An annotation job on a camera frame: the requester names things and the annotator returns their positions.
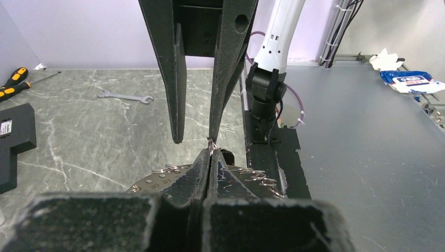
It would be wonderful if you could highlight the white crumpled tissue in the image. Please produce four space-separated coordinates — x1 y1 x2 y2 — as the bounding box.
369 48 405 71

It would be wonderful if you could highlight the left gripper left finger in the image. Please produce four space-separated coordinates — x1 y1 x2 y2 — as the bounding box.
3 149 211 251

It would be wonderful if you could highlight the black cable bundle on wall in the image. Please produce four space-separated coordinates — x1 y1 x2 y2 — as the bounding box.
319 0 365 68

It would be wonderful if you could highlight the black network switch large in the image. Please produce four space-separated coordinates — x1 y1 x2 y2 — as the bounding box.
0 148 17 194

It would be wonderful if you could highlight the silver wrench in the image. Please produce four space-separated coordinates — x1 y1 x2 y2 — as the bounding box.
97 90 154 104

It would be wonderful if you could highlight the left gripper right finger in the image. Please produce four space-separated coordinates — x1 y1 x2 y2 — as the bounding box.
202 151 355 251

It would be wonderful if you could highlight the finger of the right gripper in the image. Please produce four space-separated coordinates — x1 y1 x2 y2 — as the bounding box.
139 1 187 144
209 1 258 141

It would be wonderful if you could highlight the blue white plastic packet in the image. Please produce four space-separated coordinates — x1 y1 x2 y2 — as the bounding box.
380 70 444 94

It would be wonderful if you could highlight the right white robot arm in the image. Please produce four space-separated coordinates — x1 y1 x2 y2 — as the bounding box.
139 1 304 144

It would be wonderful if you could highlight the yellow black screwdriver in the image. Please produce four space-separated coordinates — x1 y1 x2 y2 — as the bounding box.
0 71 62 102
2 67 29 89

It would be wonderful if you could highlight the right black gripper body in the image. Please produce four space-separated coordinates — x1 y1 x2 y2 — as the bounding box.
173 0 223 57

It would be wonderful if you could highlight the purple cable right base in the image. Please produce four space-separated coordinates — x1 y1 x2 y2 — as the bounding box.
245 31 305 129

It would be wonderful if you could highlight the silver disc keyring with keys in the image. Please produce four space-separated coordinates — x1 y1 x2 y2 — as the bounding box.
127 143 287 205

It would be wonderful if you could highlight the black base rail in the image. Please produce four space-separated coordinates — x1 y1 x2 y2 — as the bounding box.
240 69 312 200

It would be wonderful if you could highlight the black network switch small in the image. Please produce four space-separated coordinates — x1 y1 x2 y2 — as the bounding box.
1 103 37 162

